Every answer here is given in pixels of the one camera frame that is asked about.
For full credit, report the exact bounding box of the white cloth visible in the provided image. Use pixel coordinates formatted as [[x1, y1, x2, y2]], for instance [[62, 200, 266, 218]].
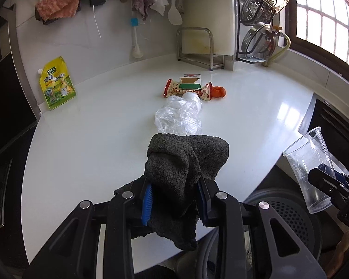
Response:
[[150, 0, 170, 17]]

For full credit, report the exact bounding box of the clear plastic cup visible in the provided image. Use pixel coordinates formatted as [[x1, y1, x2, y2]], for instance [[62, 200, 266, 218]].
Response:
[[283, 126, 336, 214]]

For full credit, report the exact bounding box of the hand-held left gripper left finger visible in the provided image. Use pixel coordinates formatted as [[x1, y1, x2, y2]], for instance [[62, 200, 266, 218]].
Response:
[[23, 177, 156, 279]]

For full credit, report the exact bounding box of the purple cloth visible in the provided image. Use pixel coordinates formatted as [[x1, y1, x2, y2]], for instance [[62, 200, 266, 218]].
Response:
[[131, 0, 153, 21]]

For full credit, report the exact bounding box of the white plastic straw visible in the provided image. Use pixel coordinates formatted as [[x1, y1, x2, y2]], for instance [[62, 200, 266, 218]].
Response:
[[91, 4, 102, 40]]

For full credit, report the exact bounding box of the orange gas valve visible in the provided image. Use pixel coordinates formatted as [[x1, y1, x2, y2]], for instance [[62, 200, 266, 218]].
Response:
[[268, 25, 283, 53]]

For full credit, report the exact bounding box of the pink cloth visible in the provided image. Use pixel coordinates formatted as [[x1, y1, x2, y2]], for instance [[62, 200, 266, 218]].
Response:
[[35, 0, 88, 22]]

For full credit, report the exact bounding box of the clear plastic bag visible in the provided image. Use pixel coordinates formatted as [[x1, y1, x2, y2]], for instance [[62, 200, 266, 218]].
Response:
[[154, 91, 202, 136]]

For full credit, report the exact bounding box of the metal steamer plate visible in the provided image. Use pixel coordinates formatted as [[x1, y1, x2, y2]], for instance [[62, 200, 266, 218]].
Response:
[[241, 0, 292, 26]]

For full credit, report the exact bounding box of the metal cutting board holder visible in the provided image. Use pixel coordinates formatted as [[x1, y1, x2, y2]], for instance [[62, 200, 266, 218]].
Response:
[[176, 27, 225, 72]]

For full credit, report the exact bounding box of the white bottle brush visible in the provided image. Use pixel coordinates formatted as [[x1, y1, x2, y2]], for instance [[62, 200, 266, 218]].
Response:
[[130, 17, 145, 60]]

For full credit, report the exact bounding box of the person's right hand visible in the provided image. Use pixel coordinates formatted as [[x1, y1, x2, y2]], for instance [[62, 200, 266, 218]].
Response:
[[327, 229, 349, 278]]

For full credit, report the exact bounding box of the dark grey cloth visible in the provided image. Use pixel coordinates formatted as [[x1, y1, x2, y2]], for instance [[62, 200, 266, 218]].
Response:
[[114, 133, 230, 251]]

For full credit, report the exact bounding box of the yellow spout pouch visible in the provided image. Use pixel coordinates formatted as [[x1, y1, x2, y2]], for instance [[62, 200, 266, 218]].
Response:
[[36, 56, 77, 111]]

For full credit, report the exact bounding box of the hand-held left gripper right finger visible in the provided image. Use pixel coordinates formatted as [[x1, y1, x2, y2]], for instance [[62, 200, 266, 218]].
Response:
[[196, 177, 328, 279]]

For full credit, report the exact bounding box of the small printed carton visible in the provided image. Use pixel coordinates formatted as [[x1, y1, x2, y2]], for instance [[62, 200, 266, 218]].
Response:
[[162, 79, 213, 101]]

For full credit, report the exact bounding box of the large white cutting board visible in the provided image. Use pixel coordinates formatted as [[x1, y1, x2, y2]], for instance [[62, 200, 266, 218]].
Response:
[[182, 0, 236, 56]]

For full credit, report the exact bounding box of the window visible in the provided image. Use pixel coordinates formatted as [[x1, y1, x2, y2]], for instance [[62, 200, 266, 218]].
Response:
[[285, 0, 349, 77]]

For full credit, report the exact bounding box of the small beige carton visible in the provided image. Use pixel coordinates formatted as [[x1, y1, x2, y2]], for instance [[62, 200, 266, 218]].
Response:
[[179, 73, 202, 85]]

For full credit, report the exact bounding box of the yellow hose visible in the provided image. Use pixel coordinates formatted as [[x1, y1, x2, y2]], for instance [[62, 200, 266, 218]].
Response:
[[263, 33, 291, 67]]

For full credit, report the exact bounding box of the black range hood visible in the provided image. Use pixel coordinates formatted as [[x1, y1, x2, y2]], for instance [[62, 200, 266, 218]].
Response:
[[0, 6, 38, 157]]

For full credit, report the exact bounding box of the metal pot lid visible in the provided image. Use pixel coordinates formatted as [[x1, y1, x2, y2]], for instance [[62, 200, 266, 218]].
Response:
[[241, 22, 277, 57]]

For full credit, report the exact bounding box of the dark sink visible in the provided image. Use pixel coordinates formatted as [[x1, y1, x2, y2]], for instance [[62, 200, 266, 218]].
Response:
[[298, 93, 349, 178]]

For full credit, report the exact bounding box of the black dish rack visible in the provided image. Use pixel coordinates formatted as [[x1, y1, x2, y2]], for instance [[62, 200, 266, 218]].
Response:
[[235, 0, 291, 64]]

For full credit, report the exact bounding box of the white rice paddle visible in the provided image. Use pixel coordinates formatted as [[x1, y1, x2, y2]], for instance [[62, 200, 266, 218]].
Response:
[[167, 0, 183, 25]]

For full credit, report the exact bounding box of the grey perforated trash bin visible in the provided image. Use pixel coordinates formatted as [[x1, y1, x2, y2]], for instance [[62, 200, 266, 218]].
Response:
[[198, 187, 323, 279]]

